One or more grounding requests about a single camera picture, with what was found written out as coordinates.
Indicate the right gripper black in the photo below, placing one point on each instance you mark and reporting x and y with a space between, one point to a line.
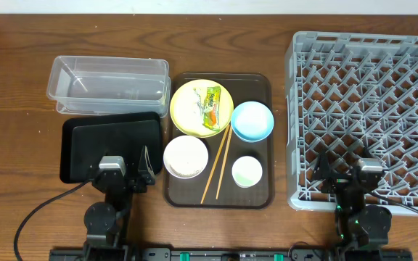
323 172

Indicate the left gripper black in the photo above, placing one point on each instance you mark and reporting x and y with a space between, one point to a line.
123 181

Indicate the white bowl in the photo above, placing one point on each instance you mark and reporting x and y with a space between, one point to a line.
185 157

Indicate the yellow plate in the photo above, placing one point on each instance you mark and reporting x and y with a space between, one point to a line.
182 108

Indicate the small pale green cup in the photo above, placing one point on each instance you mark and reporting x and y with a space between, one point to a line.
246 171

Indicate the green snack wrapper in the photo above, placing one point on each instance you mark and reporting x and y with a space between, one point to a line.
211 108

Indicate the light blue bowl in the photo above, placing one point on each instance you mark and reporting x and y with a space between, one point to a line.
252 121

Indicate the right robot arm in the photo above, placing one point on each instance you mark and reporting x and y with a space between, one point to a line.
363 228

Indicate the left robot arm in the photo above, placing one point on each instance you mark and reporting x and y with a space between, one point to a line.
107 221

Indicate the grey dishwasher rack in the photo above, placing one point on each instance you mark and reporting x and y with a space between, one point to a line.
350 93

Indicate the dark brown serving tray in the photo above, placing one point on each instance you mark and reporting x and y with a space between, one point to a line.
229 168

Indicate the black plastic tray bin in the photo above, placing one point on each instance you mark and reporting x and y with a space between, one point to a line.
86 140

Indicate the wooden chopstick left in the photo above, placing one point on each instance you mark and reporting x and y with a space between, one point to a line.
215 163

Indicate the wooden chopstick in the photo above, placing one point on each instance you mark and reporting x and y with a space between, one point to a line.
215 163
221 177

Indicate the wooden chopstick right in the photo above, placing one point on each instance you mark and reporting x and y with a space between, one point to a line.
221 177

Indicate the clear plastic bin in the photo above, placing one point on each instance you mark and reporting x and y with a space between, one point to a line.
87 85

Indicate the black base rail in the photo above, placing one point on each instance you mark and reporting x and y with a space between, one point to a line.
163 254

